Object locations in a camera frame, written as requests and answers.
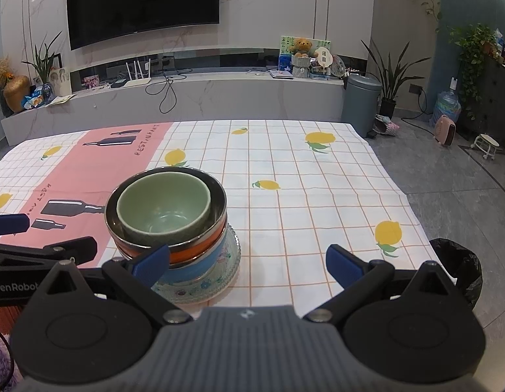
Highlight pink and white printed tablecloth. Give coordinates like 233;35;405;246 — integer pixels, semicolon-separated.
0;120;457;315

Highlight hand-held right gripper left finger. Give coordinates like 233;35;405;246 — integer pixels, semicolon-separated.
42;244;192;324

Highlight golden vase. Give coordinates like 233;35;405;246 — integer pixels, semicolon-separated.
3;75;30;113

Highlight purple fuzzy cloth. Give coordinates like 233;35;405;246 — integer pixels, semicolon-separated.
0;333;22;392

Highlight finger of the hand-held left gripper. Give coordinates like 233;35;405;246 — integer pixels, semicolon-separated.
0;213;30;237
0;236;98;272

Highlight green ceramic bowl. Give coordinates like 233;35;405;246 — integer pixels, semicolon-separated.
116;171;212;250

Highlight white stool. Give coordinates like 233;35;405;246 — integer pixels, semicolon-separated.
471;134;500;161

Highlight slim-leaved potted plant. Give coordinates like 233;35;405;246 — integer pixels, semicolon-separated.
22;30;63;90

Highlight black television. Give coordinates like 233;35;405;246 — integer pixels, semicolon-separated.
66;0;220;52

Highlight grey knitted basket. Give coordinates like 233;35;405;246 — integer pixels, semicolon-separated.
291;55;310;79

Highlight patterned fabric pouch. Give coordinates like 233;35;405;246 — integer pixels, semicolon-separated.
374;115;400;136

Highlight bushy green plant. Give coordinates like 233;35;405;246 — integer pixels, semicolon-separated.
448;24;498;119

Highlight white router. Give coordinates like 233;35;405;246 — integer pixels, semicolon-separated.
124;59;152;87

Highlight green picture board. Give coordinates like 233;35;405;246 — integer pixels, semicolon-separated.
280;35;332;68

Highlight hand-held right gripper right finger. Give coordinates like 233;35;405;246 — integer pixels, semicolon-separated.
303;244;457;324

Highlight dark cabinet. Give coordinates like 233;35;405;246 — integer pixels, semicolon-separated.
457;55;505;152

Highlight pink heater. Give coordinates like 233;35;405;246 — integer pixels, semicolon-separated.
434;115;458;147

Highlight blue water bottle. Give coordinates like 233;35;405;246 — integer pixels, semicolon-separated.
430;90;461;131

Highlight orange steel bowl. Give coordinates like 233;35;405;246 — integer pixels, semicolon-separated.
105;167;229;265

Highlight black cable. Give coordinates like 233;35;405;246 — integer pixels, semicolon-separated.
158;71;192;115

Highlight black bin bag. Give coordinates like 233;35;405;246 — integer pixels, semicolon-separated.
429;238;484;311

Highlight long-leaved potted plant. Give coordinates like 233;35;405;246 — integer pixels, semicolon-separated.
361;39;427;117

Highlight grey marble television console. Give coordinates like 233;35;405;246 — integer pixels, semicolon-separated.
0;71;345;148

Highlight round paper fan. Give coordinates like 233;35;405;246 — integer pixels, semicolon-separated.
314;46;333;76

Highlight grey trash bin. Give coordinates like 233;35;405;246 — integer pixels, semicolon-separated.
341;74;383;137

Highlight blue steel bowl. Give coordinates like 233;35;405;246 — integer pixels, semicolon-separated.
152;229;233;290

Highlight brown teddy bear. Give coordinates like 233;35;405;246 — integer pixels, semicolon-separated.
289;38;312;58

